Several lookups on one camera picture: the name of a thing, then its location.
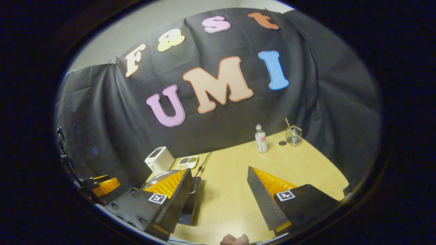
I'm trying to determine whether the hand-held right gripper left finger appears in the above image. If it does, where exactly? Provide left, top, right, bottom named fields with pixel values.
left=104, top=168, right=193, bottom=241

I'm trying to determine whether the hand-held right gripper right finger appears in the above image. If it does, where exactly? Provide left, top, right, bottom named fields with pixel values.
left=247, top=166, right=341, bottom=237

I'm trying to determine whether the black induction cooktop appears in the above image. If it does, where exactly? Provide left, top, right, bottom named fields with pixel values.
left=177, top=176, right=202, bottom=226

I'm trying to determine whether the steel pot with black handles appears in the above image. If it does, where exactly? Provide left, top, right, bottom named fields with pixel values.
left=141, top=170, right=200, bottom=194

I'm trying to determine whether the dark tripod stand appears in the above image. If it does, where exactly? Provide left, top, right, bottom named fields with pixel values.
left=56, top=125, right=82, bottom=186

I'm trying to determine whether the white box appliance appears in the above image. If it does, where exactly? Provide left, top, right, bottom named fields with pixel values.
left=144, top=146, right=175, bottom=175

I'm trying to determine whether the clear bottle with white label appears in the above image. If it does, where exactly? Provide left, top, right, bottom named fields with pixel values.
left=254, top=124, right=268, bottom=153

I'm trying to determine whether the black cable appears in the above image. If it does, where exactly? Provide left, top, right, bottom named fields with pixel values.
left=194, top=151, right=213, bottom=177

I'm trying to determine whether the wire utensil holder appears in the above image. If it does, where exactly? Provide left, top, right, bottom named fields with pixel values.
left=286, top=125, right=303, bottom=147

